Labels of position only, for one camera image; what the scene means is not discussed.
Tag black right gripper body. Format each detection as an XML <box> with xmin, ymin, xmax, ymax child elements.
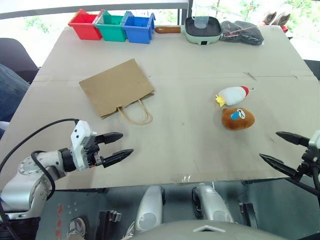
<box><xmin>298</xmin><ymin>146</ymin><xmax>320</xmax><ymax>177</ymax></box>

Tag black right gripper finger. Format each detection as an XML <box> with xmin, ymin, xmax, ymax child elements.
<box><xmin>275</xmin><ymin>131</ymin><xmax>311</xmax><ymax>149</ymax></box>
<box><xmin>258</xmin><ymin>152</ymin><xmax>305</xmax><ymax>183</ymax></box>

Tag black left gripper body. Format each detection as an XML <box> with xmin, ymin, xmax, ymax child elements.
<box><xmin>81</xmin><ymin>134</ymin><xmax>106</xmax><ymax>169</ymax></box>

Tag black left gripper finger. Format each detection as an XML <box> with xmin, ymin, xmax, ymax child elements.
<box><xmin>102</xmin><ymin>148</ymin><xmax>135</xmax><ymax>169</ymax></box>
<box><xmin>95</xmin><ymin>132</ymin><xmax>124</xmax><ymax>146</ymax></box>

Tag brown plush toy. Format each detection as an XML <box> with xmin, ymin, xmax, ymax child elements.
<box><xmin>221</xmin><ymin>107</ymin><xmax>256</xmax><ymax>131</ymax></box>

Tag silver left robot leg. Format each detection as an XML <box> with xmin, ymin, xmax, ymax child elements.
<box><xmin>133</xmin><ymin>184</ymin><xmax>165</xmax><ymax>235</ymax></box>

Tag silver robot leg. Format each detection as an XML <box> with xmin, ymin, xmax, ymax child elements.
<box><xmin>133</xmin><ymin>184</ymin><xmax>165</xmax><ymax>235</ymax></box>
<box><xmin>191</xmin><ymin>183</ymin><xmax>235</xmax><ymax>224</ymax></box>

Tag black metal clamp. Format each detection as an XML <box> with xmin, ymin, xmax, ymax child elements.
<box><xmin>99</xmin><ymin>209</ymin><xmax>124</xmax><ymax>234</ymax></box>

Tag white chicken plush toy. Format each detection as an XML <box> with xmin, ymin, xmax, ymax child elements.
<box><xmin>215</xmin><ymin>85</ymin><xmax>257</xmax><ymax>109</ymax></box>

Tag silver right robot leg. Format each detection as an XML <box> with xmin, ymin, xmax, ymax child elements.
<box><xmin>191</xmin><ymin>183</ymin><xmax>235</xmax><ymax>224</ymax></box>

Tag grey sneaker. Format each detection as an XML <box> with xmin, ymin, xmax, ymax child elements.
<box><xmin>66</xmin><ymin>217</ymin><xmax>87</xmax><ymax>240</ymax></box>

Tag grey robot torso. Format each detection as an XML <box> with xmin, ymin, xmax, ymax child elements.
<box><xmin>124</xmin><ymin>219</ymin><xmax>320</xmax><ymax>240</ymax></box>

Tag person's leg in blue jeans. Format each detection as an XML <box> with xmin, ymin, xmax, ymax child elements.
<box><xmin>0</xmin><ymin>63</ymin><xmax>31</xmax><ymax>124</ymax></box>

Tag green plastic bin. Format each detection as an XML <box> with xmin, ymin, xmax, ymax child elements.
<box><xmin>94</xmin><ymin>9</ymin><xmax>129</xmax><ymax>43</ymax></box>

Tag blue plastic bin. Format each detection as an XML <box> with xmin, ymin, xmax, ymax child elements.
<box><xmin>121</xmin><ymin>10</ymin><xmax>157</xmax><ymax>45</ymax></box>

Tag red plastic bin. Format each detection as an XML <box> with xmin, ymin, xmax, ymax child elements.
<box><xmin>67</xmin><ymin>8</ymin><xmax>104</xmax><ymax>41</ymax></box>

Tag dark grey fabric pouch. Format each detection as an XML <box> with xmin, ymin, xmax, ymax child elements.
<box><xmin>219</xmin><ymin>20</ymin><xmax>266</xmax><ymax>47</ymax></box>

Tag brown furry slipper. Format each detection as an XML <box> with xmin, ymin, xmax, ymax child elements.
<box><xmin>274</xmin><ymin>12</ymin><xmax>292</xmax><ymax>28</ymax></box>
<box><xmin>259</xmin><ymin>10</ymin><xmax>278</xmax><ymax>26</ymax></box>

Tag black chair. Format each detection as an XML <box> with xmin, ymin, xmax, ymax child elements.
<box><xmin>0</xmin><ymin>37</ymin><xmax>42</xmax><ymax>85</ymax></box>

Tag light green electric frying pan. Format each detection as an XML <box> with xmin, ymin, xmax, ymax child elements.
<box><xmin>154</xmin><ymin>16</ymin><xmax>223</xmax><ymax>47</ymax></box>

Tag clear plastic cup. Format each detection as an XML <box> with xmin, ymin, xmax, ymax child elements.
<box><xmin>192</xmin><ymin>4</ymin><xmax>211</xmax><ymax>29</ymax></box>

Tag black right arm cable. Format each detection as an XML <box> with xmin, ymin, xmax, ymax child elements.
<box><xmin>298</xmin><ymin>166</ymin><xmax>320</xmax><ymax>196</ymax></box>

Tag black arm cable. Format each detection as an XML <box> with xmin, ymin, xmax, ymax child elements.
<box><xmin>0</xmin><ymin>118</ymin><xmax>81</xmax><ymax>240</ymax></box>
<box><xmin>298</xmin><ymin>166</ymin><xmax>320</xmax><ymax>196</ymax></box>

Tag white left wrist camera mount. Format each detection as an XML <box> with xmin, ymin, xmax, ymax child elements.
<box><xmin>70</xmin><ymin>120</ymin><xmax>98</xmax><ymax>172</ymax></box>

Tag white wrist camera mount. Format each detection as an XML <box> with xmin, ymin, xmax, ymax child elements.
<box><xmin>308</xmin><ymin>129</ymin><xmax>320</xmax><ymax>151</ymax></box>
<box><xmin>70</xmin><ymin>120</ymin><xmax>98</xmax><ymax>172</ymax></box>

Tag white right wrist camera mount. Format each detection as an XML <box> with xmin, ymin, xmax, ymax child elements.
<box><xmin>308</xmin><ymin>129</ymin><xmax>320</xmax><ymax>151</ymax></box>

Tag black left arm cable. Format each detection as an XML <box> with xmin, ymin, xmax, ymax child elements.
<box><xmin>0</xmin><ymin>118</ymin><xmax>81</xmax><ymax>240</ymax></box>

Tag brown paper bag with handles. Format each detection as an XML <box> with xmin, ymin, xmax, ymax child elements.
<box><xmin>78</xmin><ymin>58</ymin><xmax>157</xmax><ymax>126</ymax></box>

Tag black table bracket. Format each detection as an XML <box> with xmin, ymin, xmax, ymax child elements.
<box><xmin>238</xmin><ymin>201</ymin><xmax>259</xmax><ymax>229</ymax></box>

